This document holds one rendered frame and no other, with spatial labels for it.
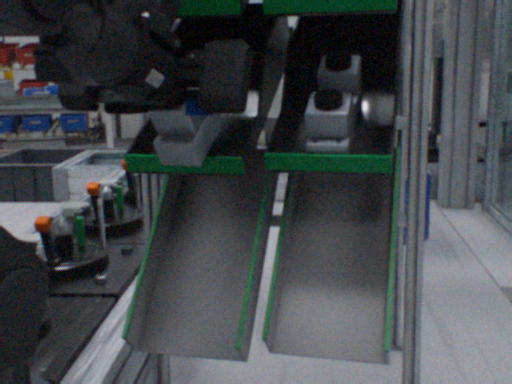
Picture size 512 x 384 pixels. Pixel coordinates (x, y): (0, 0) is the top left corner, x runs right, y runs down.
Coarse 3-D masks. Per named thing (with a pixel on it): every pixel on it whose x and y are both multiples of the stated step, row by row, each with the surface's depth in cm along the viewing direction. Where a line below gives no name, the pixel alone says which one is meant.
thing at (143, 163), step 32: (192, 32) 91; (224, 32) 92; (256, 32) 91; (288, 32) 90; (256, 64) 90; (256, 96) 83; (256, 128) 75; (128, 160) 73; (160, 160) 72; (224, 160) 70
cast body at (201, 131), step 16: (160, 112) 65; (176, 112) 64; (160, 128) 66; (176, 128) 66; (192, 128) 65; (208, 128) 68; (160, 144) 66; (176, 144) 65; (192, 144) 65; (208, 144) 68; (176, 160) 67; (192, 160) 66
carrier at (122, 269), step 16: (64, 224) 109; (80, 224) 114; (32, 240) 119; (64, 240) 109; (80, 240) 115; (64, 256) 110; (80, 256) 110; (96, 256) 110; (112, 256) 116; (128, 256) 116; (48, 272) 105; (64, 272) 105; (80, 272) 106; (96, 272) 108; (112, 272) 108; (128, 272) 108; (48, 288) 102; (64, 288) 101; (80, 288) 101; (96, 288) 101; (112, 288) 101
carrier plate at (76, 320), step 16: (64, 304) 95; (80, 304) 95; (96, 304) 95; (112, 304) 96; (64, 320) 90; (80, 320) 90; (96, 320) 90; (48, 336) 85; (64, 336) 85; (80, 336) 85; (48, 352) 81; (64, 352) 81; (80, 352) 83; (32, 368) 77; (48, 368) 77; (64, 368) 77
